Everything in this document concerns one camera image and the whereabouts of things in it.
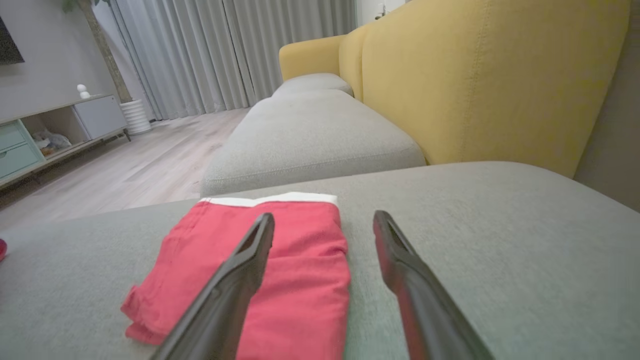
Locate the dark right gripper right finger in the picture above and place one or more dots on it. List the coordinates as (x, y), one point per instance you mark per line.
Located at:
(425, 310)

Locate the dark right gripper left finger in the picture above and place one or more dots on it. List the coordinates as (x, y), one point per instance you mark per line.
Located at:
(225, 305)

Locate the red shorts white waistband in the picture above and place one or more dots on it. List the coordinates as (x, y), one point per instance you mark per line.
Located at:
(305, 280)

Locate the red basketball jersey number 23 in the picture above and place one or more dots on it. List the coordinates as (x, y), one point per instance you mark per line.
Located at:
(2, 250)

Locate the large grey sofa seat cushion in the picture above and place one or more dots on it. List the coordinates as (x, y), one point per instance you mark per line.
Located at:
(500, 240)

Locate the white ribbed plant pot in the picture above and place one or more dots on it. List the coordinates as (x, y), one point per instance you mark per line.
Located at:
(136, 117)

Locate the low tv cabinet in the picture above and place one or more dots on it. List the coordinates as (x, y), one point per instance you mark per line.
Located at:
(95, 117)

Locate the yellow sofa backrest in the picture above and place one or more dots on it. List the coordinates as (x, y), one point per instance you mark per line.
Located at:
(475, 80)

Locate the small grey sofa seat cushion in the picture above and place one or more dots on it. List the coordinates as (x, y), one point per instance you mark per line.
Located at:
(310, 84)

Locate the clutter inside cabinet shelf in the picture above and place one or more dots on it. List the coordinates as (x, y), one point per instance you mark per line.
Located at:
(52, 142)

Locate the grey pleated curtain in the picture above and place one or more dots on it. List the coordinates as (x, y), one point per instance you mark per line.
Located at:
(210, 50)

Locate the small white figurine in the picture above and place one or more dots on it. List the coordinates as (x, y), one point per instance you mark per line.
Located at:
(83, 92)

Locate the yellow sofa armrest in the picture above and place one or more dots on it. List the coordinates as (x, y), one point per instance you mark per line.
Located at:
(310, 55)

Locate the brown plant trunk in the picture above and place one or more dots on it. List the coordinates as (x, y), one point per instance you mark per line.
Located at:
(102, 45)

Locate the dark wall television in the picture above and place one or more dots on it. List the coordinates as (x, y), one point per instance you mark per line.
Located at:
(7, 45)

